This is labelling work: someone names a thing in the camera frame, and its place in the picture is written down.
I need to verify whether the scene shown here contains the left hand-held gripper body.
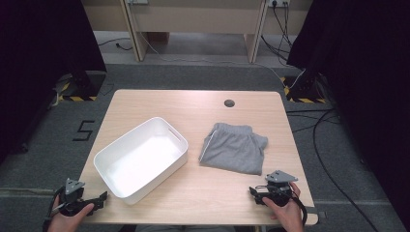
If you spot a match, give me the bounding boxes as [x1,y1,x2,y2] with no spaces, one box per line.
[59,178,98,218]

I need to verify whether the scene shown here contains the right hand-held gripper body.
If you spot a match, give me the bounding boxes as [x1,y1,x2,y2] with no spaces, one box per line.
[254,169,299,208]

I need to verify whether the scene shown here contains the grey shorts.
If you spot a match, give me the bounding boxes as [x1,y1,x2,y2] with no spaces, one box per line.
[198,122,269,177]

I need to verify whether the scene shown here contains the white plastic bin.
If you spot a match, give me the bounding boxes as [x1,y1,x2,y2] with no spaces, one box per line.
[93,116,190,206]

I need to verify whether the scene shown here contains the person's left hand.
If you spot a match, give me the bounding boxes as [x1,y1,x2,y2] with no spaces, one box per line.
[47,196,96,232]

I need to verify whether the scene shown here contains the person's right hand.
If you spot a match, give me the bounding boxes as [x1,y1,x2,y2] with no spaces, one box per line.
[261,182,305,232]

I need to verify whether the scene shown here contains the dark tape strip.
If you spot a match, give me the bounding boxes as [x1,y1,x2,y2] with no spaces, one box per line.
[305,206,327,220]

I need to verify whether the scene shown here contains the black stand base striped tape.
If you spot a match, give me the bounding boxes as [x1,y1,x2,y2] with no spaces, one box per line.
[279,74,329,104]
[52,71,107,102]

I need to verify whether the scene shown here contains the black curtain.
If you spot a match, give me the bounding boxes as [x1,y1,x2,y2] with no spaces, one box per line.
[0,0,107,163]
[285,0,410,223]

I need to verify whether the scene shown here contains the beige wooden desk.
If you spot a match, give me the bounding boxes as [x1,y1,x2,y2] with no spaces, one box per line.
[80,0,313,64]

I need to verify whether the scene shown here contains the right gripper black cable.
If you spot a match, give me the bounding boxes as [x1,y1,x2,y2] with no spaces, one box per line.
[289,183,308,226]

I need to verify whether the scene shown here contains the long black floor cable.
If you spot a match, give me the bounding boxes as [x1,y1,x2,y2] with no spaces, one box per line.
[311,108,381,232]

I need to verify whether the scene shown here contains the black floor cables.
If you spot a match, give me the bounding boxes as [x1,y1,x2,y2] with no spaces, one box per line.
[285,108,342,133]

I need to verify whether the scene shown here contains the thin black floor cable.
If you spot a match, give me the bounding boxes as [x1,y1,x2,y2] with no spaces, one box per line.
[97,37,133,52]

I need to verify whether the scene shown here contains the bundle of black cables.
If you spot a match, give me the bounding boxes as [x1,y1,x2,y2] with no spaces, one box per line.
[260,2,295,67]

